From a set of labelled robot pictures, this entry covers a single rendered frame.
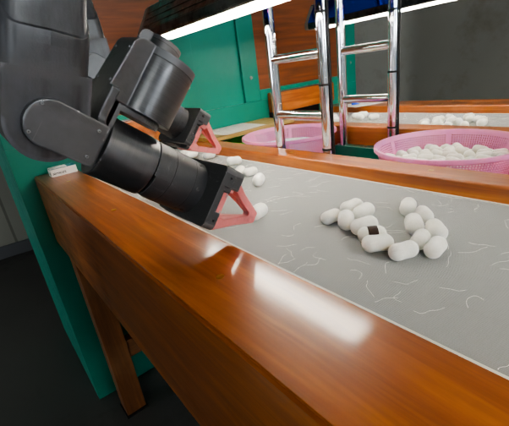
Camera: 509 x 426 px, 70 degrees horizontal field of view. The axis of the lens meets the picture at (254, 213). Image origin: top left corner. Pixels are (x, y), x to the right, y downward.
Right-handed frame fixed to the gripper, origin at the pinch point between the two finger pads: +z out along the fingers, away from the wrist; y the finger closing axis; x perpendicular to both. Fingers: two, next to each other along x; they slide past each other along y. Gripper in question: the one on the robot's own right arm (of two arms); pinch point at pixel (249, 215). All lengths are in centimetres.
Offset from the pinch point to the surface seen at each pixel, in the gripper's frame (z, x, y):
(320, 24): 12.2, -38.7, 17.4
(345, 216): 8.9, -4.6, -6.8
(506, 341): 4.0, 1.8, -27.6
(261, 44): 37, -60, 74
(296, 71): 56, -62, 74
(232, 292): -6.8, 7.4, -10.2
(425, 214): 14.6, -8.6, -13.5
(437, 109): 77, -58, 25
